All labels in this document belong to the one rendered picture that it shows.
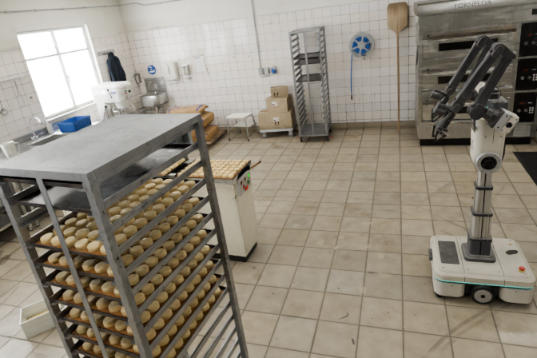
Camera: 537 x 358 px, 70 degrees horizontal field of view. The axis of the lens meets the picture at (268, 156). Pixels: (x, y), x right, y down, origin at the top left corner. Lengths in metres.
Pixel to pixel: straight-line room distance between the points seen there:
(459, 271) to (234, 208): 1.84
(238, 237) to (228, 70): 4.45
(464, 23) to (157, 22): 5.28
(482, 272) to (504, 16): 3.61
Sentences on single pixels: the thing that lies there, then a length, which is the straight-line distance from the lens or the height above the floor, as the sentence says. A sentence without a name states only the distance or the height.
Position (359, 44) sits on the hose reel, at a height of 1.47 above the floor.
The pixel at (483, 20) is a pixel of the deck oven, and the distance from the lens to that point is 5.88.
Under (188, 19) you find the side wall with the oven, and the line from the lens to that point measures 7.70.
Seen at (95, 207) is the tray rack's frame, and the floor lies 1.70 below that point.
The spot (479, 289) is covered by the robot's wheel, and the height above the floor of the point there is 0.14.
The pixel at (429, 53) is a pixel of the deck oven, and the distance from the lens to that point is 5.82.
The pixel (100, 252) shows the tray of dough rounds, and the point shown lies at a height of 1.49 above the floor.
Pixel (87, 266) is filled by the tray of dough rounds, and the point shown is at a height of 1.42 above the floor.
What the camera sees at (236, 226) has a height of 0.41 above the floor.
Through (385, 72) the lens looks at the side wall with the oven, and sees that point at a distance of 6.89.
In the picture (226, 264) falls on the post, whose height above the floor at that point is 1.03.
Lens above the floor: 2.21
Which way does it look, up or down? 21 degrees down
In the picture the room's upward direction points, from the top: 8 degrees counter-clockwise
